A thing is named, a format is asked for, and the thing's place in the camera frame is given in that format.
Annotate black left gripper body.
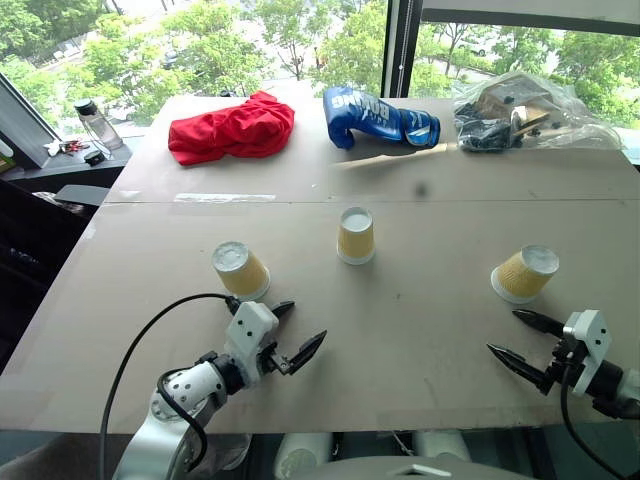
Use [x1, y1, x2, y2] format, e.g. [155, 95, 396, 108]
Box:
[257, 340, 297, 378]

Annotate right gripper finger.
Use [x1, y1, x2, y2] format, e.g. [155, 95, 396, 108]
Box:
[486, 343, 554, 397]
[511, 309, 567, 338]

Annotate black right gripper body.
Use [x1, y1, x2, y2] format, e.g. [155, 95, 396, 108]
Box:
[543, 337, 585, 397]

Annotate yellow ribbed paper cup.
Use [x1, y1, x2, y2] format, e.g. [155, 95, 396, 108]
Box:
[489, 244, 561, 305]
[210, 241, 272, 302]
[336, 206, 377, 266]

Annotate white rounded cylinder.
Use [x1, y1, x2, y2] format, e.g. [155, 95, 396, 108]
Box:
[274, 431, 335, 480]
[413, 430, 472, 464]

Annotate clear tape strip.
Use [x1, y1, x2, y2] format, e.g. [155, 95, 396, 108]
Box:
[173, 192, 278, 203]

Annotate grey robot torso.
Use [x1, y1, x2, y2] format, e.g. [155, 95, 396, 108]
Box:
[294, 458, 537, 480]

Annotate red crumpled cloth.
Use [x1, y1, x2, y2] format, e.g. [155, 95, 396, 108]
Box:
[167, 90, 297, 167]

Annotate clear plastic bag of parts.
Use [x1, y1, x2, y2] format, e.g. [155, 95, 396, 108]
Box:
[451, 71, 625, 153]

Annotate blue boxing glove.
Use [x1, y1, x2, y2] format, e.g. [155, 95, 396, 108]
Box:
[321, 86, 443, 151]

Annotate clear water bottle black cap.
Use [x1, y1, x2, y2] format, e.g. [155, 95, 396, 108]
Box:
[73, 98, 125, 152]

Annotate small red and white items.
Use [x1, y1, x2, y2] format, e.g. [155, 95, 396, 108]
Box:
[43, 139, 92, 157]

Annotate grey slanted board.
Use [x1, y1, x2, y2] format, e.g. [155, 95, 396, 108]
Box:
[0, 73, 65, 170]

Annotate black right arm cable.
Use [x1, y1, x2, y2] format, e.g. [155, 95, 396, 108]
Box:
[559, 369, 629, 480]

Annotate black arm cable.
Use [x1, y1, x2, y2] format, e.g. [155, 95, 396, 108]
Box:
[559, 369, 629, 480]
[98, 292, 242, 480]

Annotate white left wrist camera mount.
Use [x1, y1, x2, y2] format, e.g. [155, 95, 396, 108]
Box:
[223, 300, 280, 387]

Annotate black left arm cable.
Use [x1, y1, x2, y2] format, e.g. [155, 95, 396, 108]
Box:
[98, 292, 242, 480]

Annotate dark window frame post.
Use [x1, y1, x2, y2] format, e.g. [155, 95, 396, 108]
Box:
[379, 0, 425, 100]

